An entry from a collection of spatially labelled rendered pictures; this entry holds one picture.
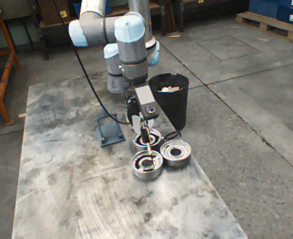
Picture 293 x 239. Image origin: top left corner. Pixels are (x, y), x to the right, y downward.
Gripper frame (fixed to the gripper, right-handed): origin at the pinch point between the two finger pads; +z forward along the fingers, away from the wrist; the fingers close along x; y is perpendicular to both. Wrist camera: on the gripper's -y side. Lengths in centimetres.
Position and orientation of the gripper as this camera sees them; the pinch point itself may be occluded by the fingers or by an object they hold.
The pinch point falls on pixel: (144, 132)
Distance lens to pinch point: 87.9
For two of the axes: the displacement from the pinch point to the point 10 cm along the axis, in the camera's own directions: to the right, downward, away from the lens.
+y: -3.1, -5.3, 7.9
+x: -9.5, 2.5, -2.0
